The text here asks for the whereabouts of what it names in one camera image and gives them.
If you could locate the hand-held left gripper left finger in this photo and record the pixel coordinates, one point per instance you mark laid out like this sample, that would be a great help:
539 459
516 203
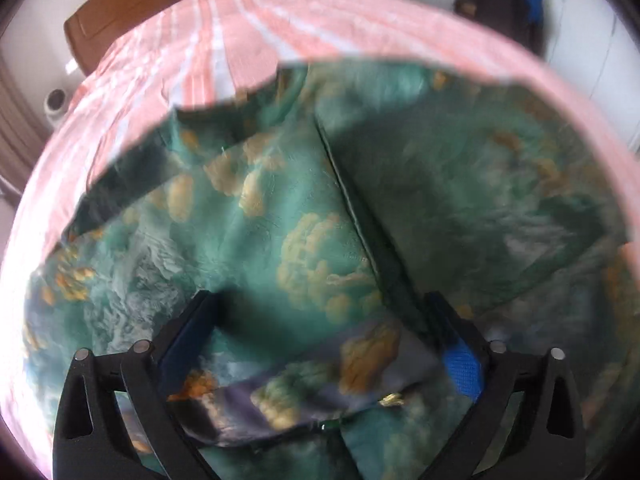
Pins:
182 335

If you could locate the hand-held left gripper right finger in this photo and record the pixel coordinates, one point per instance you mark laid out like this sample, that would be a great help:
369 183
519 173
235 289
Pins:
465 365

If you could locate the green printed jacket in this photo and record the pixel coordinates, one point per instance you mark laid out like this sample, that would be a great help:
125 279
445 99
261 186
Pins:
300 240

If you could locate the chair with dark clothes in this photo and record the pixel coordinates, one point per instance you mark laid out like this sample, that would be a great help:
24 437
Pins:
505 10

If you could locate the beige curtain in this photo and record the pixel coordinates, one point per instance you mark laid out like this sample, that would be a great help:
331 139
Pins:
15 125

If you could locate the wooden headboard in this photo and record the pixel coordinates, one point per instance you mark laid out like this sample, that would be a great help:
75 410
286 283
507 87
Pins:
105 20

